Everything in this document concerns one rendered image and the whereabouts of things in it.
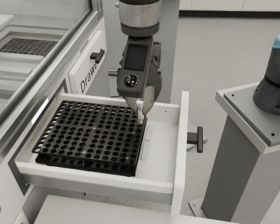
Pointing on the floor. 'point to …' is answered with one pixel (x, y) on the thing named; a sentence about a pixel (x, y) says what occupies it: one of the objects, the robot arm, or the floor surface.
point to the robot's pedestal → (242, 172)
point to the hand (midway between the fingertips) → (139, 112)
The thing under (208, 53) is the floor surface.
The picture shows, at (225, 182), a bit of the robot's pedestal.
